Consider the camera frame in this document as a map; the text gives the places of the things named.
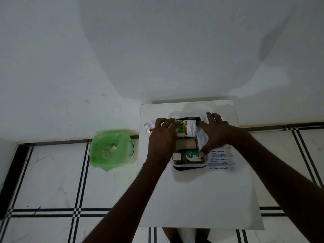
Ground person's right hand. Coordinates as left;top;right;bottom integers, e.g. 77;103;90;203
197;112;239;155

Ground person's left hand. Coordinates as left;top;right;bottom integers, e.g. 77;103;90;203
146;118;181;165

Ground white green cotton swab pack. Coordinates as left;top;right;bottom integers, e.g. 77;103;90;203
176;119;198;138

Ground person's left forearm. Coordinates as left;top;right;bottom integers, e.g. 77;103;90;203
82;159;168;243

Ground person's right forearm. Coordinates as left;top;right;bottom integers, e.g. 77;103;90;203
228;126;324;243

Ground white paper leaflet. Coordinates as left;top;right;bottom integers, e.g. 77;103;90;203
197;127;209;152

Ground brown antiseptic bottle green label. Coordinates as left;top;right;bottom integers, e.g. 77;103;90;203
173;149;203;164

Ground white blue bandage strip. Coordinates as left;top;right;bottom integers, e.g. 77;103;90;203
210;154;234;164
209;162;236;171
210;145;232;156

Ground small red white sachet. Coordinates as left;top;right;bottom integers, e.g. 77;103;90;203
144;120;156;134

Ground brown bandage roll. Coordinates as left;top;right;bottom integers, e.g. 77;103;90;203
176;138;197;151

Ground clear plastic storage box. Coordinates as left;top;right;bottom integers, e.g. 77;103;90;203
168;110;211;171

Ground bin with green plastic bag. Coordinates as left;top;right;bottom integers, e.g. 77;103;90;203
89;130;135;172

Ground person's legs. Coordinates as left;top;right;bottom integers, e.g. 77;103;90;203
162;227;211;243

